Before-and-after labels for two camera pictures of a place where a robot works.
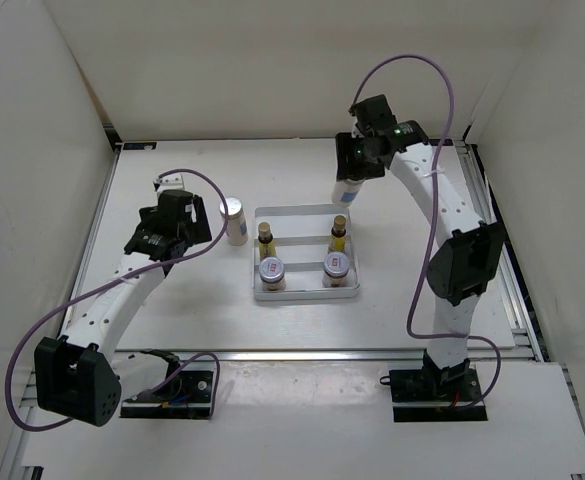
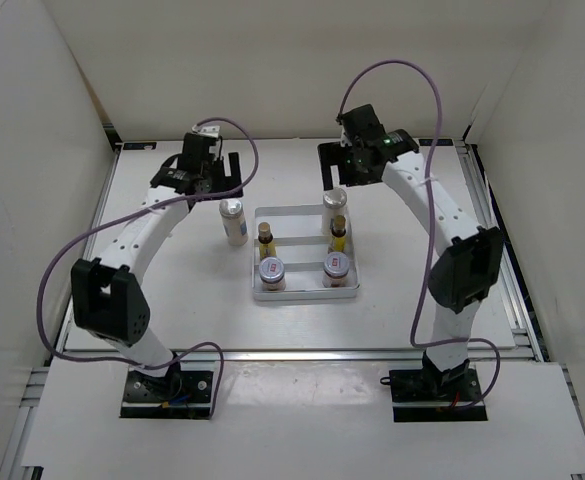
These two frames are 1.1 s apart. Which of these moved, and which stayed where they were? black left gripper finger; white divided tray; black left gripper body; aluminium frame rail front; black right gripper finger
Moved: black right gripper finger; black left gripper finger; black left gripper body
Stayed: white divided tray; aluminium frame rail front
